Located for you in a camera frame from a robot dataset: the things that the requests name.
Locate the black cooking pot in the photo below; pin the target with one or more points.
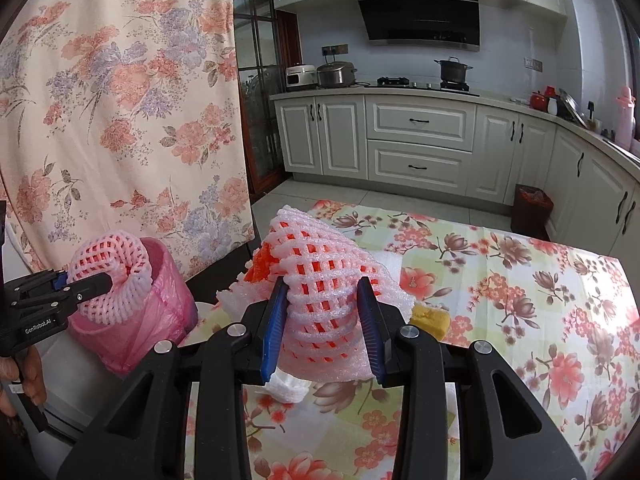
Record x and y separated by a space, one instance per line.
452 71

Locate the black range hood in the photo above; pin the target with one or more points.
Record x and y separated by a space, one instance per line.
420 10

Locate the person's left hand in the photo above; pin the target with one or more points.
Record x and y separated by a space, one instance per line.
36 380

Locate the bin with pink bag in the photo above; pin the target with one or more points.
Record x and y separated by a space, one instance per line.
170 300

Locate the floral tablecloth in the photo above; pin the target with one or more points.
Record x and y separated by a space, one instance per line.
500 285

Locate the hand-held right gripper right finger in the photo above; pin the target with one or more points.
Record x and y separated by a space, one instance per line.
372 335

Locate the white stool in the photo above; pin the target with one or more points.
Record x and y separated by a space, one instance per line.
75 390

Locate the black metal stand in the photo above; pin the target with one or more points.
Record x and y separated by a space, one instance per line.
254 240

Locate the wooden glass door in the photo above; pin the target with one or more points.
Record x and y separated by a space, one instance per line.
260 110

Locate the white lower cabinets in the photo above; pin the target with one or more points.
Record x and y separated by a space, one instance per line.
420 160

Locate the dark bin with red bag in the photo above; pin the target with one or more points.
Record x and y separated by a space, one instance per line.
531 215

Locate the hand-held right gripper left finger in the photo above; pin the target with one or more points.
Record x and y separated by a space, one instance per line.
272 335

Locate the black gas stove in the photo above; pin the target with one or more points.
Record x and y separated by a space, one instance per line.
395 81

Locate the wall socket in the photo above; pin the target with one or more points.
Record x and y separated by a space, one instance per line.
533 64
334 50

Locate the pink thermos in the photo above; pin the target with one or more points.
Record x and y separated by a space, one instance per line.
625 120

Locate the white kitchen appliance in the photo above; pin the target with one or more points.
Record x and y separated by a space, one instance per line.
300 77

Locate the red kettle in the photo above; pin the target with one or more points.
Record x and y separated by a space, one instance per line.
540 99

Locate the floral curtain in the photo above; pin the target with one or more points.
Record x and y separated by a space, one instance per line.
125 85

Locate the yellow sponge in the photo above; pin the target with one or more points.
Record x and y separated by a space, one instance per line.
430 322

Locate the metal pot lid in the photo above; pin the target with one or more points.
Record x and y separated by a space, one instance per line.
572 107

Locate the small white bottle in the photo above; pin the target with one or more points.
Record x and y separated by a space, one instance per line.
553 105

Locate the silver rice cooker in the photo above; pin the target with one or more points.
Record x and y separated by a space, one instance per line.
336 75

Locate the pink foam fruit net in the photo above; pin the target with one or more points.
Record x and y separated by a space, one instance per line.
320 240
125 306

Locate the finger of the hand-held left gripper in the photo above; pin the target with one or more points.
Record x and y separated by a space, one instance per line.
85 291
59 280

